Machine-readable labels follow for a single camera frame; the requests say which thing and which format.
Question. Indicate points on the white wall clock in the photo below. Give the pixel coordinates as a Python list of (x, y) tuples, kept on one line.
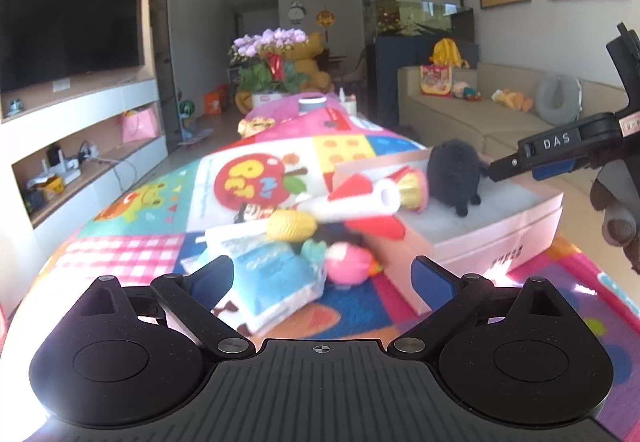
[(296, 13)]

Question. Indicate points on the pink cardboard gift box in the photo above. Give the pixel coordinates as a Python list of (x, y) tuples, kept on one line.
[(516, 220)]

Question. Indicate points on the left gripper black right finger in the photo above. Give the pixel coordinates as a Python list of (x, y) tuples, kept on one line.
[(457, 303)]

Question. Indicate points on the pink gift bag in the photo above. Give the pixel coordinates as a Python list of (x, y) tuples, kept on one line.
[(139, 125)]

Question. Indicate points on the colourful gift bag on sofa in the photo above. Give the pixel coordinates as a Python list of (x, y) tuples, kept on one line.
[(436, 80)]

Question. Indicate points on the red and white foam rocket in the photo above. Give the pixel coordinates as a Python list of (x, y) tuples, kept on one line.
[(370, 206)]

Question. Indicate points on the black flat screen television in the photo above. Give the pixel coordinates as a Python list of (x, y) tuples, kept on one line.
[(47, 40)]

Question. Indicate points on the glass fish tank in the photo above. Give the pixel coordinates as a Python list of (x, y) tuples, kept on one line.
[(418, 18)]

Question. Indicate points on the white tissue holder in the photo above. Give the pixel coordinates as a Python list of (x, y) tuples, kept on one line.
[(348, 102)]

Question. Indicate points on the yellow duck plush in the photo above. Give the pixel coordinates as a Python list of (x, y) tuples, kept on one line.
[(513, 100)]

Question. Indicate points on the blue and white tissue pack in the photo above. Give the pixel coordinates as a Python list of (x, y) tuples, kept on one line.
[(271, 281)]

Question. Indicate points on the white tv cabinet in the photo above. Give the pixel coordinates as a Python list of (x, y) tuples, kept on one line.
[(95, 118)]

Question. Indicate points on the small doll plush on sofa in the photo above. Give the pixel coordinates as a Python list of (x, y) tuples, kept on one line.
[(465, 92)]

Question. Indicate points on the grey neck pillow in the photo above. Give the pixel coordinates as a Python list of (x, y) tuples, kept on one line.
[(558, 99)]

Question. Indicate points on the pink strawberry bear toy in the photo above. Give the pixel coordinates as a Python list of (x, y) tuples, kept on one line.
[(344, 264)]

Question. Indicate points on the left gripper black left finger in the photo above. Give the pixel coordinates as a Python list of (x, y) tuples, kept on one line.
[(179, 294)]

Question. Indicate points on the colourful cartoon play mat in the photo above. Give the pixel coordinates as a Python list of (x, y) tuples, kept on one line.
[(160, 228)]

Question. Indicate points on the yellow plastic corn toy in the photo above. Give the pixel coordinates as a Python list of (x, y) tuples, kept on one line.
[(292, 226)]

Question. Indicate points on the pink orchid flower pot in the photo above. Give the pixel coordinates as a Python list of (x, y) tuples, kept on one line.
[(264, 69)]

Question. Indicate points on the black plush cat toy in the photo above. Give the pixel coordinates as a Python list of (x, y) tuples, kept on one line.
[(453, 174)]

